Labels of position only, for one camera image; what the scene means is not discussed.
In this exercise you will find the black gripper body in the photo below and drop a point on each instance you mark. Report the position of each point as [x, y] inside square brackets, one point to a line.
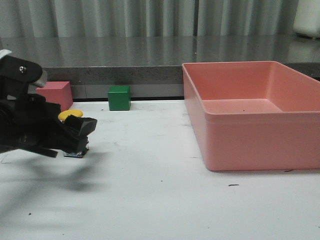
[24, 117]

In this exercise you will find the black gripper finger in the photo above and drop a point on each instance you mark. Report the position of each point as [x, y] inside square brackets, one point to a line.
[81, 125]
[71, 142]

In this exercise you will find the yellow push button switch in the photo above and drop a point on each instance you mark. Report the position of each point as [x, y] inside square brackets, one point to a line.
[62, 117]

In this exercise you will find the pink red cube centre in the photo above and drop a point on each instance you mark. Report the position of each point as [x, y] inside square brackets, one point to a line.
[57, 92]

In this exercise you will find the green cube right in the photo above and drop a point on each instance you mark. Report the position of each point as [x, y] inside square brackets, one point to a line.
[119, 98]

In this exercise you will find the grey stone counter ledge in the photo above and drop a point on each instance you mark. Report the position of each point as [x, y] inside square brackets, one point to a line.
[152, 66]

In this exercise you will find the pink plastic tray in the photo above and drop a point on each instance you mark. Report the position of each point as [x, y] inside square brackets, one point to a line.
[253, 115]

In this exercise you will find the white appliance on counter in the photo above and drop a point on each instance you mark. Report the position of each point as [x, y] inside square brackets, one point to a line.
[307, 18]

